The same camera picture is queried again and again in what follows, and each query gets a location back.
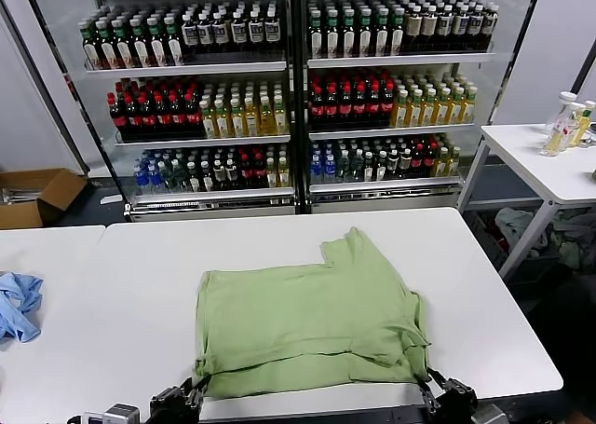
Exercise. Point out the white display shelf unit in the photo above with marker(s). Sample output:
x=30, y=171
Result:
x=186, y=68
x=396, y=60

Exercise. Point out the small yellow juice bottle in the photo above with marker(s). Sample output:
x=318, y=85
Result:
x=284, y=174
x=272, y=174
x=441, y=163
x=453, y=162

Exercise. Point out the silver metal parts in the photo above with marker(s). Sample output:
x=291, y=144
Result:
x=14, y=195

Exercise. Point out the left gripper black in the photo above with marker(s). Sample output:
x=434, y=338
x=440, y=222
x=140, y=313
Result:
x=172, y=405

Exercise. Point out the light green polo shirt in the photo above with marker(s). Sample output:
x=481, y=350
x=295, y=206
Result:
x=302, y=321

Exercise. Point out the brown cardboard box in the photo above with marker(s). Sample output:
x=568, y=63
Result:
x=60, y=195

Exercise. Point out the small green water bottle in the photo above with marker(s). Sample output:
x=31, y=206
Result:
x=356, y=167
x=343, y=167
x=177, y=178
x=164, y=179

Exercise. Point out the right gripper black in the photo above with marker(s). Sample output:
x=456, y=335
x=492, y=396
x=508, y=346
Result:
x=458, y=396

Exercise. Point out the small blue water bottle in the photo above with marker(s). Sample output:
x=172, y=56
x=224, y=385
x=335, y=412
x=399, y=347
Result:
x=316, y=168
x=330, y=168
x=139, y=179
x=152, y=179

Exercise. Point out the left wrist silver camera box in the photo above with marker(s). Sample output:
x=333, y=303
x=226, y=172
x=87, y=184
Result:
x=121, y=414

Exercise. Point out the white side table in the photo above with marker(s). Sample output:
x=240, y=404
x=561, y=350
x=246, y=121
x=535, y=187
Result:
x=521, y=149

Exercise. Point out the grey green clothes pile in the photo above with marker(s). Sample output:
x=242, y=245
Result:
x=575, y=237
x=512, y=221

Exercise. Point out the tea bottle green cap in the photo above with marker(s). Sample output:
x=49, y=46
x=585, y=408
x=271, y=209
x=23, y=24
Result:
x=316, y=37
x=125, y=45
x=382, y=35
x=397, y=35
x=175, y=43
x=158, y=44
x=349, y=36
x=141, y=45
x=366, y=36
x=332, y=37
x=90, y=46
x=108, y=46

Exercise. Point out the small cola bottle red cap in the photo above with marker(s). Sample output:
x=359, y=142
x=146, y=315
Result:
x=429, y=159
x=259, y=174
x=245, y=174
x=417, y=160

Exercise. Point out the clear bottle yellow liquid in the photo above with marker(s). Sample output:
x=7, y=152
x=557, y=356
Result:
x=554, y=142

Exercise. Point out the small white floor piece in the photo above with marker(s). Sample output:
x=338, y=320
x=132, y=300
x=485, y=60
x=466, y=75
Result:
x=111, y=199

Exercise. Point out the light blue shirt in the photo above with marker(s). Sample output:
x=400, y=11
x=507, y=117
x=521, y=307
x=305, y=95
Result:
x=18, y=303

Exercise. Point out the dark drink bottle beige label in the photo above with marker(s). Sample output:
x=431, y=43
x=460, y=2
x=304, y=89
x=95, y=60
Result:
x=414, y=25
x=461, y=24
x=475, y=23
x=446, y=24
x=430, y=25
x=489, y=23

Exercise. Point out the small dark bottle white cap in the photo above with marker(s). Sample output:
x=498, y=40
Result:
x=381, y=165
x=406, y=162
x=219, y=174
x=369, y=167
x=192, y=179
x=232, y=174
x=205, y=178
x=394, y=163

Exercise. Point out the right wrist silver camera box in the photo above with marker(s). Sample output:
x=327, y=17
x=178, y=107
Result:
x=491, y=414

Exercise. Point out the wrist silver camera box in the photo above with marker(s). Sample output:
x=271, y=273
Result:
x=121, y=414
x=491, y=414

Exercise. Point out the clear bottle red print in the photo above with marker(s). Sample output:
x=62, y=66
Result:
x=566, y=99

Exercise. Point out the dark drink bottle blue label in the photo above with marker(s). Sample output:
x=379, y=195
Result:
x=239, y=31
x=255, y=30
x=221, y=31
x=272, y=29
x=189, y=32
x=206, y=31

